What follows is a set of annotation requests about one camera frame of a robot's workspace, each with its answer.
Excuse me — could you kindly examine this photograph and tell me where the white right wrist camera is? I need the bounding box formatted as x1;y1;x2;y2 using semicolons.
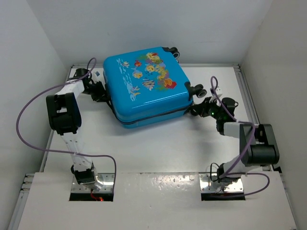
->
210;86;223;98

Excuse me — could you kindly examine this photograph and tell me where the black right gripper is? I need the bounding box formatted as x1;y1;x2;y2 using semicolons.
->
194;97;223;120

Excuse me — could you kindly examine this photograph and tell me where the aluminium table frame rail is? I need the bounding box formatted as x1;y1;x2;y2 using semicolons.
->
8;173;34;230

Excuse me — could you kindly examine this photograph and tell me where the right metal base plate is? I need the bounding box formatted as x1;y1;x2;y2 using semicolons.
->
199;172;244;195

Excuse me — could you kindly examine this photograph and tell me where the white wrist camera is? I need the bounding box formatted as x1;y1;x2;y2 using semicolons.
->
210;86;223;98
92;71;100;82

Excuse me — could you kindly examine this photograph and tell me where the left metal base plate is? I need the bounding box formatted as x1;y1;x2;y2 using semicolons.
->
71;173;115;193

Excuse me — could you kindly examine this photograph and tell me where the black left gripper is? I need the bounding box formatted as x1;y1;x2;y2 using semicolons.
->
81;81;109;103

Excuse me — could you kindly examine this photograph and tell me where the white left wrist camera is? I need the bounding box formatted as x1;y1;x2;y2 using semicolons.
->
92;71;100;82

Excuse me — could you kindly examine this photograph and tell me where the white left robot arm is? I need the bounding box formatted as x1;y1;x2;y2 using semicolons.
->
46;68;109;191

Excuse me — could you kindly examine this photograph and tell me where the metal base plate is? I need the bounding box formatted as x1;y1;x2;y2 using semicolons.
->
71;173;115;193
199;172;244;195

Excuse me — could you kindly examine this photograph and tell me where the blue suitcase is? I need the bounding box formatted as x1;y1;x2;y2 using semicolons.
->
103;46;207;128

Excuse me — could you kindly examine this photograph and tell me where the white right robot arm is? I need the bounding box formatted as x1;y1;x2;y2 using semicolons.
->
190;97;280;184

